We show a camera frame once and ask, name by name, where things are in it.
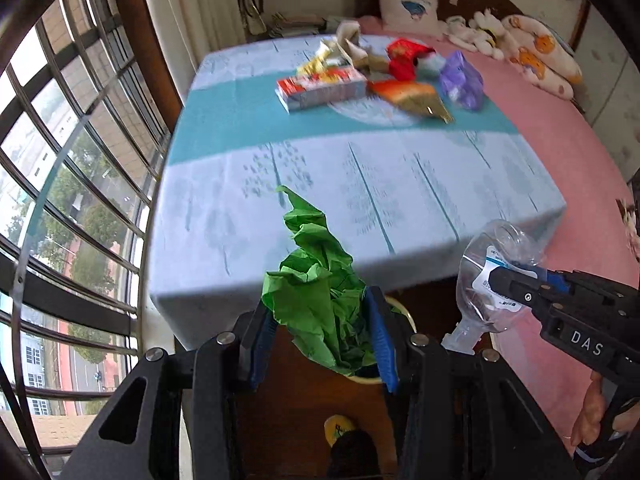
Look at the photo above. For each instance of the metal window grille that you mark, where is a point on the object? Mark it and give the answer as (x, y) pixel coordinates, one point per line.
(75, 125)

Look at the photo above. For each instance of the white and blue wrapper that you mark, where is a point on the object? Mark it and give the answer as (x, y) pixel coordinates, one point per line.
(431, 63)

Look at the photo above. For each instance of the purple plastic bag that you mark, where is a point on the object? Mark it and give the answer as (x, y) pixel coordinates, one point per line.
(460, 80)

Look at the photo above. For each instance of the white plush toy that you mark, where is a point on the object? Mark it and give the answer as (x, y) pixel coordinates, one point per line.
(460, 32)

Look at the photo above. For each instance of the pink bed sheet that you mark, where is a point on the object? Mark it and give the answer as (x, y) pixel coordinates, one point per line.
(575, 170)

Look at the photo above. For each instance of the yellow striped plush toy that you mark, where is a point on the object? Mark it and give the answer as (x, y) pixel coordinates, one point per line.
(490, 32)

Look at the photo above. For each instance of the bear print long pillow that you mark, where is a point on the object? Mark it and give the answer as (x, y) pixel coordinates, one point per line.
(545, 55)

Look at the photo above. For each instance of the blue bin with yellow rim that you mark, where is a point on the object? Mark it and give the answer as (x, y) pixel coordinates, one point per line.
(407, 317)

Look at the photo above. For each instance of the person's right hand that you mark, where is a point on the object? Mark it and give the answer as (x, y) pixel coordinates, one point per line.
(589, 405)

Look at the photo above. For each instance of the white pillow with blue print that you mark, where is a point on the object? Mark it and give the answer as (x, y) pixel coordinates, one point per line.
(407, 5)

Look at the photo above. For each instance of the dark printed cloth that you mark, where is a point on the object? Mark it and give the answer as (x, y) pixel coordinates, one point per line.
(631, 220)

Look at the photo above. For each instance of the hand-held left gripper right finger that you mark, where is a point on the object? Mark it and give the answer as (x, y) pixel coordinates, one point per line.
(382, 342)

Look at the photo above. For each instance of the blue printed tablecloth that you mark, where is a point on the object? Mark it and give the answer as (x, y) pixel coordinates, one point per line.
(350, 185)

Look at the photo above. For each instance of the green paper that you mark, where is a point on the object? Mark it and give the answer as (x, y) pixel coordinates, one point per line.
(320, 280)

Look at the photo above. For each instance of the red and white carton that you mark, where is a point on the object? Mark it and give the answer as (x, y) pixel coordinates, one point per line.
(320, 91)

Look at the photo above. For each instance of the orange and gold snack bag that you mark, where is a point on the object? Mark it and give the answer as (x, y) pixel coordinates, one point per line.
(400, 91)

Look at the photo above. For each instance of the beige crumpled paper bag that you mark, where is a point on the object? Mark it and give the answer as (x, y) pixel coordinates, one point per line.
(350, 35)

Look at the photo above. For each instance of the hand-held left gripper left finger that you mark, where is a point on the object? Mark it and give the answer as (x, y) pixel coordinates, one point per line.
(262, 342)

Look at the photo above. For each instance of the white curtain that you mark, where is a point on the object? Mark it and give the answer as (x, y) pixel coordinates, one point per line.
(210, 5)

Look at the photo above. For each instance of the yellow knitted slipper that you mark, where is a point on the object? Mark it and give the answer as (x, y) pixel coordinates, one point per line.
(337, 427)

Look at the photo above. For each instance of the clear plastic bottle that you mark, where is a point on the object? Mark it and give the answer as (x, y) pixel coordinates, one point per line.
(480, 270)

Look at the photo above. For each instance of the red snack bag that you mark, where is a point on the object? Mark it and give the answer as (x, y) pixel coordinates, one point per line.
(405, 57)

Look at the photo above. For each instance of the stack of papers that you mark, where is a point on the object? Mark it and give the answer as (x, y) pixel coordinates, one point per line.
(300, 24)

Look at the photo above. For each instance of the yellow wrapper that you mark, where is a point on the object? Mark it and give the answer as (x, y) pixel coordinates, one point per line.
(320, 60)

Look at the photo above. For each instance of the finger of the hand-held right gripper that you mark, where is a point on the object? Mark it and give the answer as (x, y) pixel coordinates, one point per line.
(520, 292)

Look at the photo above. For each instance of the person's left leg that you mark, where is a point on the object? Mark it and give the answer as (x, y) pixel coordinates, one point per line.
(360, 455)

